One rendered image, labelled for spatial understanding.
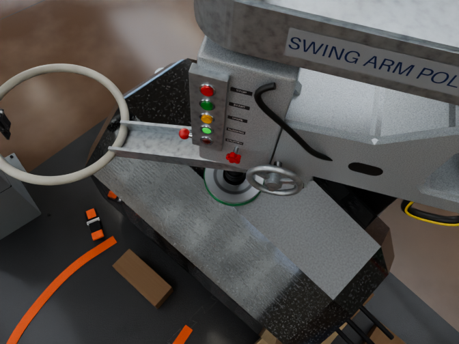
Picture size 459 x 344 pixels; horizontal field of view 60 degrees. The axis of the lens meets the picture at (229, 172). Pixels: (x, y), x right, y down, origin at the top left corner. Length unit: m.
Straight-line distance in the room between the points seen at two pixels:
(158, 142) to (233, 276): 0.55
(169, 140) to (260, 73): 0.67
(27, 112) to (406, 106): 2.34
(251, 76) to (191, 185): 0.76
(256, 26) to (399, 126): 0.40
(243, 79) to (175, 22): 2.35
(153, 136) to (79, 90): 1.45
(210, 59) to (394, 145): 0.44
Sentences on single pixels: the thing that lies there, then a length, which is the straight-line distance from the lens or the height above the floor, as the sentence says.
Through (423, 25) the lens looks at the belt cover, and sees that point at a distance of 0.72.
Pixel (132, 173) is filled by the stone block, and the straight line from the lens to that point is 1.62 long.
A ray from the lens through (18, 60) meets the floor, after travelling 3.11.
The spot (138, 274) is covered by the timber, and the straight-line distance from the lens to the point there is 2.08.
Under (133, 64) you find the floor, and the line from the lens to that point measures 2.88.
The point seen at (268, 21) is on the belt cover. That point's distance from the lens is 0.68.
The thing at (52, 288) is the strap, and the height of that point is 0.02.
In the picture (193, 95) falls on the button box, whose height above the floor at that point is 1.47.
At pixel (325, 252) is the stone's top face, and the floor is 0.85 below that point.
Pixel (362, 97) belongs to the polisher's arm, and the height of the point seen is 1.42.
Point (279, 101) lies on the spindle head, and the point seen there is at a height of 1.50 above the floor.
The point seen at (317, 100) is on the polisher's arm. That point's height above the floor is 1.41.
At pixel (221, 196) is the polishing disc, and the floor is 0.88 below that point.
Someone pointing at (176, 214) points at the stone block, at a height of 0.72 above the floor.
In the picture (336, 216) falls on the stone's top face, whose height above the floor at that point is 0.85.
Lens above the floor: 2.15
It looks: 64 degrees down
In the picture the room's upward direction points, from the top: 8 degrees clockwise
